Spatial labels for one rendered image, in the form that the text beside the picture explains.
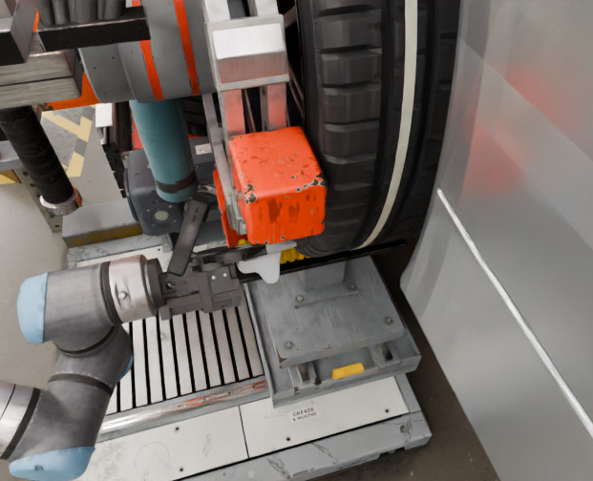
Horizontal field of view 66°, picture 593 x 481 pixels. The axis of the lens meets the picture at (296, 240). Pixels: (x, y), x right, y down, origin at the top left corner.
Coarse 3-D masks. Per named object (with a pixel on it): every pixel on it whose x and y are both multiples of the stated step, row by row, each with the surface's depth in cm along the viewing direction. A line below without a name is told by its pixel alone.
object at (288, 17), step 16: (288, 0) 58; (288, 16) 53; (288, 32) 58; (288, 48) 59; (288, 64) 58; (304, 80) 45; (256, 96) 88; (288, 96) 65; (304, 96) 46; (256, 112) 88; (288, 112) 65; (304, 112) 47; (256, 128) 87; (304, 128) 48
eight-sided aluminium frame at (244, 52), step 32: (224, 0) 38; (256, 0) 38; (224, 32) 38; (256, 32) 39; (224, 64) 39; (256, 64) 39; (224, 96) 41; (224, 128) 45; (224, 160) 82; (224, 192) 77
